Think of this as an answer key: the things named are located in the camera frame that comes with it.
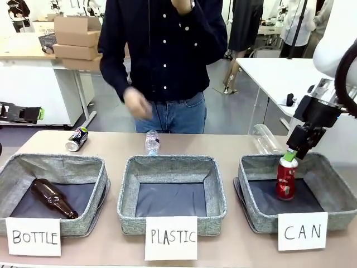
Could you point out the brown glass bottle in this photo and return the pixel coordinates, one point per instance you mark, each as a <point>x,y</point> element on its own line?
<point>50,195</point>

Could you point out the dark blue soda can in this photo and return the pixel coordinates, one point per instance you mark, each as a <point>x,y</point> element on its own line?
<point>78,138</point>

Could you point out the clear plastic water bottle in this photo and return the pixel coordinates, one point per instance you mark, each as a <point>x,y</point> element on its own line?
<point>153,142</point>

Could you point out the bystander in dark dress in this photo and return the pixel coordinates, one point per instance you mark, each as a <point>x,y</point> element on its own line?
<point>245,25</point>

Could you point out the bystander in white shirt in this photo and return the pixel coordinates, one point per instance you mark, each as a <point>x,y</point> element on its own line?
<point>290,22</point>

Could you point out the person's left forearm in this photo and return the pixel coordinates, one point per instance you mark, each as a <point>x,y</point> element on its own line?
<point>206,11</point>

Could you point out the seated bystander in black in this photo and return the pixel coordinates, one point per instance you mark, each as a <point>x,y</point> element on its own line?
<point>18,11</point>

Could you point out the black tripod pole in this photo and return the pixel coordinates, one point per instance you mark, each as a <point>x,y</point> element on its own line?
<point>297,28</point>

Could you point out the grey fabric basket plastic label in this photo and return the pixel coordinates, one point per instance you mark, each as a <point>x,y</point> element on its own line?
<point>128,192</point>

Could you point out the open cardboard box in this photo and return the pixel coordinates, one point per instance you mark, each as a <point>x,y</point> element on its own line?
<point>75,30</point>

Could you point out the person's right forearm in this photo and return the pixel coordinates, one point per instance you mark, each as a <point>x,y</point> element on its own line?
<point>114,75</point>

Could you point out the person in dark shirt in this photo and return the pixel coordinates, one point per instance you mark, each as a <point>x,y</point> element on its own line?
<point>167,56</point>

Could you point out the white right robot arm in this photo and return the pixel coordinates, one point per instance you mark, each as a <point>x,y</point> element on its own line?
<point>326,53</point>

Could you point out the white paper sign PLASTIC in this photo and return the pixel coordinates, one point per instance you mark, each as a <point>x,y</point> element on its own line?
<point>170,237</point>

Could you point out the grey fabric basket bottle label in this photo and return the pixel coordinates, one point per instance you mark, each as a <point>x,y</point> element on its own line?
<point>83,195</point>

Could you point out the grey fabric basket can label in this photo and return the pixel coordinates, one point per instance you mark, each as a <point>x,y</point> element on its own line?
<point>334,192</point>

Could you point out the person's right hand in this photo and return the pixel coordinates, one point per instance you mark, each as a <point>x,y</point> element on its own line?
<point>138,104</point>

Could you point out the wooden top white desk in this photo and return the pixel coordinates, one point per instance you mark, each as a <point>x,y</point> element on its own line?
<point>28,72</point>

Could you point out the small black device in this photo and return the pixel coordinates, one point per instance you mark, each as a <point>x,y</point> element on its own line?
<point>290,100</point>

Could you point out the red soda can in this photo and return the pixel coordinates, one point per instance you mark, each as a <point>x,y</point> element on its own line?
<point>285,181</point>

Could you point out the person's left hand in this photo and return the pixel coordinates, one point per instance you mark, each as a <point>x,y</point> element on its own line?
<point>182,5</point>

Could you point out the clear plastic bottle lying down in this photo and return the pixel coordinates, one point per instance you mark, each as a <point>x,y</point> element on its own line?
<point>265,139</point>

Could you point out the white paper sign BOTTLE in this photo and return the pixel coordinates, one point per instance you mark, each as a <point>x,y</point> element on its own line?
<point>33,237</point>

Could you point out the white paper sign CAN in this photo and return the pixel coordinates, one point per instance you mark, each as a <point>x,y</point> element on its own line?
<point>302,231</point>

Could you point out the bystander in beige clothes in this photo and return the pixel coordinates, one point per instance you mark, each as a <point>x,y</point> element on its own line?
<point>320,25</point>

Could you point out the flat closed cardboard box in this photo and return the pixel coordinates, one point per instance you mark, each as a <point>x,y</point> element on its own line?
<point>81,63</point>
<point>74,51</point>

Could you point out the white table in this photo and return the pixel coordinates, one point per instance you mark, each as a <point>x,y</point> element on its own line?
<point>273,72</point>

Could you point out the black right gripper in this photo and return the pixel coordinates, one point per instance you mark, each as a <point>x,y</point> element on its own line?
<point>323,113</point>

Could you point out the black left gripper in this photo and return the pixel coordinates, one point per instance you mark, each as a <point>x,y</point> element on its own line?
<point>9,113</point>

